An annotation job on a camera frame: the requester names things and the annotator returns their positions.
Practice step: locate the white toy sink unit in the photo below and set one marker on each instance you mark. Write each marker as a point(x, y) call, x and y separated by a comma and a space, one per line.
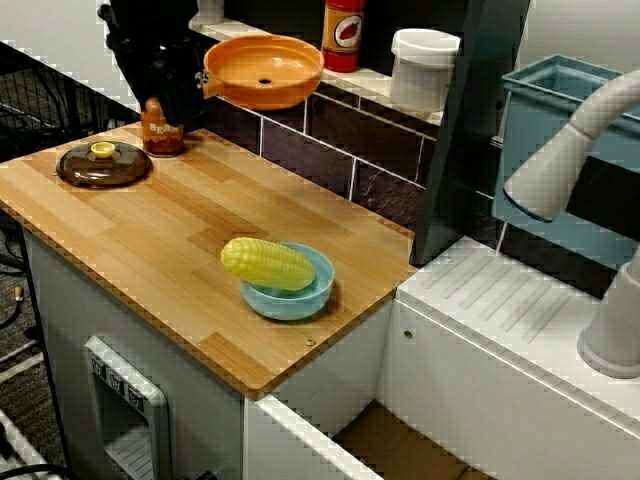
point(475, 380)

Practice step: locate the yellow toy corn cob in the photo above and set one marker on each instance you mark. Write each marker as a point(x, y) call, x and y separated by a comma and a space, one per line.
point(270, 262)

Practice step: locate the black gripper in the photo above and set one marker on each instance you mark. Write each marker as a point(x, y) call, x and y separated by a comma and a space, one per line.
point(150, 60)

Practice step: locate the brown beans can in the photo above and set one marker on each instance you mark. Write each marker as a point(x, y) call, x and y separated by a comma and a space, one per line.
point(160, 140)

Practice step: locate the large white lidded jar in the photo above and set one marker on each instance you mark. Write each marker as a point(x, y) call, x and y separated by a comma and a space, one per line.
point(422, 70)

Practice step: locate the dark grey upright panel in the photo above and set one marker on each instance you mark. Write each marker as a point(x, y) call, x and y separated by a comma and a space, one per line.
point(465, 125)

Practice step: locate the brown lid with yellow knob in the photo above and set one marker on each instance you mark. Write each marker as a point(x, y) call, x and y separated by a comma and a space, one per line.
point(85, 167)

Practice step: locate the red sauce bottle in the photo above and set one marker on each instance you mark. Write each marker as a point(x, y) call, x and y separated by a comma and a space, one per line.
point(341, 35)

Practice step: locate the orange toy frying pan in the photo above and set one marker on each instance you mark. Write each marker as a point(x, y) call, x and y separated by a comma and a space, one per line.
point(265, 65)

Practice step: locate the small brown floor tool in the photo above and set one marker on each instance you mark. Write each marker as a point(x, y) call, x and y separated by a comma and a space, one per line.
point(19, 291)

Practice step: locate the light blue bowl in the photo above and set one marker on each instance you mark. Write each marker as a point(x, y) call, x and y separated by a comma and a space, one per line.
point(290, 302)

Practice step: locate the small white container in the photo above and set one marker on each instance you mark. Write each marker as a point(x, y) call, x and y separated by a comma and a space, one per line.
point(212, 6)

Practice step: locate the white shelf ledge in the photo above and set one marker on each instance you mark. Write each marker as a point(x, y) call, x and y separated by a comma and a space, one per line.
point(370, 80)

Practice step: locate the white cabinet body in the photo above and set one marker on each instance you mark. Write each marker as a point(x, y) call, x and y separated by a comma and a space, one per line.
point(65, 310)

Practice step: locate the grey toy faucet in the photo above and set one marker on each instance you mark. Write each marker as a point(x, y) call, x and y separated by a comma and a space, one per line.
point(550, 170)

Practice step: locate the white metal frame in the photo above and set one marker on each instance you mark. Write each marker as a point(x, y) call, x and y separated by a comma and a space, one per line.
point(17, 450)

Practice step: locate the teal plastic bin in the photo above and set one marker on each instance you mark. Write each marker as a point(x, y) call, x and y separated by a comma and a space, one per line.
point(530, 115)

